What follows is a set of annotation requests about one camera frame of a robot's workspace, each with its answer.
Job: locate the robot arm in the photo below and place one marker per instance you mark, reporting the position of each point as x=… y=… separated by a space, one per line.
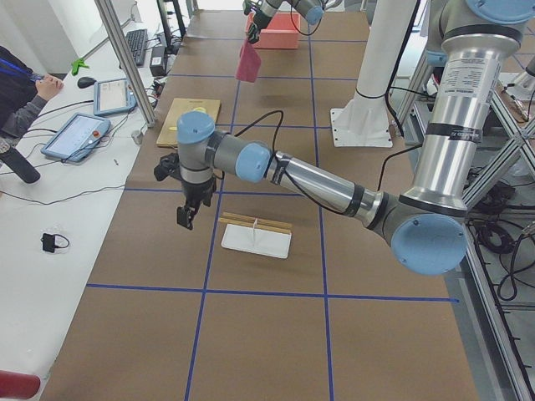
x=311 y=10
x=420 y=213

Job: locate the left wooden rack rod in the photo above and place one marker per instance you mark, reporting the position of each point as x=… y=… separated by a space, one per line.
x=250 y=221

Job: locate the pink fleece cloth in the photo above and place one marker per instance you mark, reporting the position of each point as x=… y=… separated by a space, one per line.
x=249 y=63

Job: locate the white rack bracket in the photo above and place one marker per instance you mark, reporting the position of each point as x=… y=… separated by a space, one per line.
x=254 y=233

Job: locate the black keyboard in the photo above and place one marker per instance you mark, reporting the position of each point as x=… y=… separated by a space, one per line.
x=137 y=40

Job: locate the small black device with cable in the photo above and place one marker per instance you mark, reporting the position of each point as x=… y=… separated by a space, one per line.
x=53 y=242

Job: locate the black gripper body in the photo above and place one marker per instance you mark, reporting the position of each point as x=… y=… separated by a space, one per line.
x=256 y=22
x=197 y=190

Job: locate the aluminium frame post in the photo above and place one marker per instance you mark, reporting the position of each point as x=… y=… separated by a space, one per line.
x=122 y=51

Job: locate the blue teach pendant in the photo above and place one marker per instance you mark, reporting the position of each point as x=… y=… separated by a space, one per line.
x=113 y=96
x=77 y=138

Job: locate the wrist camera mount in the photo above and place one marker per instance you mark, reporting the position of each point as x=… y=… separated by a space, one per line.
x=169 y=165

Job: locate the pink plastic bin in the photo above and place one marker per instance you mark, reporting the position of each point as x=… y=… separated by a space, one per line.
x=281 y=32

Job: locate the black computer mouse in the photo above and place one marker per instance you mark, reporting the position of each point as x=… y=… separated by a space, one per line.
x=85 y=82

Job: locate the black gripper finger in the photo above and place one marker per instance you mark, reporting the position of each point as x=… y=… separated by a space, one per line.
x=184 y=217
x=193 y=208

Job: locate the green clamp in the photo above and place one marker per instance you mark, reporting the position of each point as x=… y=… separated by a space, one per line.
x=77 y=65

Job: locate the bamboo cutting board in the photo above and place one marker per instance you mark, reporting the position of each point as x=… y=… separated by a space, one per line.
x=179 y=106

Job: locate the black water bottle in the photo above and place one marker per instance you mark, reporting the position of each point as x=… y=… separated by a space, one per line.
x=11 y=157

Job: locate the near blue teach pendant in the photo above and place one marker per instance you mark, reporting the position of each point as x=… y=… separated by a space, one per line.
x=77 y=138

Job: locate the person in dark clothes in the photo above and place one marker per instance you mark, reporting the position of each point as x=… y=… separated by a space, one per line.
x=24 y=93

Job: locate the far blue teach pendant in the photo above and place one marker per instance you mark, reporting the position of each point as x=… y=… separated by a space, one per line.
x=113 y=96

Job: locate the white rectangular tray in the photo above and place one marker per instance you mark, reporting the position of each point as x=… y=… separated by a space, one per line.
x=271 y=244

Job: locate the red cylinder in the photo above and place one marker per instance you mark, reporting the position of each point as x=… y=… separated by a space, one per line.
x=19 y=385

